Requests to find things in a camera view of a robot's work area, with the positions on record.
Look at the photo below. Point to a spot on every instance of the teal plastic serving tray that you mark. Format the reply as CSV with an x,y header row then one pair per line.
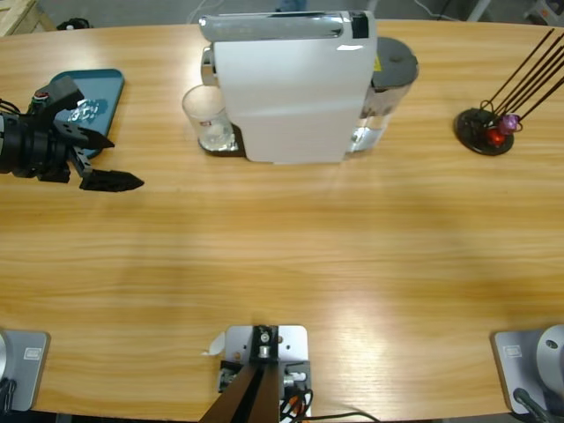
x,y
108,92

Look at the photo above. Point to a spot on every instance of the black capsule holder with rods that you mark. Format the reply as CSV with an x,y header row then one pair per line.
x,y
473,128

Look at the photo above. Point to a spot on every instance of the purple coffee capsule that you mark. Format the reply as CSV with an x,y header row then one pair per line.
x,y
509,124

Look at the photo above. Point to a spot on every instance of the white mounting block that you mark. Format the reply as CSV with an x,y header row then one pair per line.
x,y
293,343

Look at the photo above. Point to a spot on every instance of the red coffee capsule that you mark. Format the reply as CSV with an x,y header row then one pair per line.
x,y
496,137

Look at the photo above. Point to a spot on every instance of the black floor equipment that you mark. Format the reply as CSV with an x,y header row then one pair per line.
x,y
75,24

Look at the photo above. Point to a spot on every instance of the metal drip tray grate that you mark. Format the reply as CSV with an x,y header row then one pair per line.
x,y
235,147

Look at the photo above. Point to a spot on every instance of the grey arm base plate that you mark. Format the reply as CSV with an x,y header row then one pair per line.
x,y
24,370
520,365

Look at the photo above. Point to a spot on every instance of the crumpled clear foil wrapper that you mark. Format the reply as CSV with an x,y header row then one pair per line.
x,y
86,110

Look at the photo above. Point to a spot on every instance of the grey metal frame leg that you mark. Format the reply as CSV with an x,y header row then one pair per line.
x,y
479,9

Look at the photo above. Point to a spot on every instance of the dark brown post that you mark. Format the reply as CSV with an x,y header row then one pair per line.
x,y
251,392

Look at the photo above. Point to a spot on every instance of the clear water tank grey lid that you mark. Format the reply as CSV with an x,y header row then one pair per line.
x,y
394,61

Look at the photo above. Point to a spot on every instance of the bystander in blue jeans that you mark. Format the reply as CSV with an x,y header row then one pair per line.
x,y
291,4

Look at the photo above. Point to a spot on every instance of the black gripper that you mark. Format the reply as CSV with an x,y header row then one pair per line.
x,y
31,150

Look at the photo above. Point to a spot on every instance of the white paper tab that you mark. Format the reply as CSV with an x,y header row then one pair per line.
x,y
217,344

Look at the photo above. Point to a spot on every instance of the clear drinking glass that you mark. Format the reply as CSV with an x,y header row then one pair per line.
x,y
207,116

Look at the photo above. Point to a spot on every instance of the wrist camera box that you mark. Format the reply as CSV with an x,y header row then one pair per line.
x,y
59,92

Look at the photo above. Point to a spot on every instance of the wooden crate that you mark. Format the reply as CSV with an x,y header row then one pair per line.
x,y
13,13

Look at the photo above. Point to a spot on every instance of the white capsule coffee machine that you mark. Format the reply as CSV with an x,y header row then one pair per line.
x,y
291,101

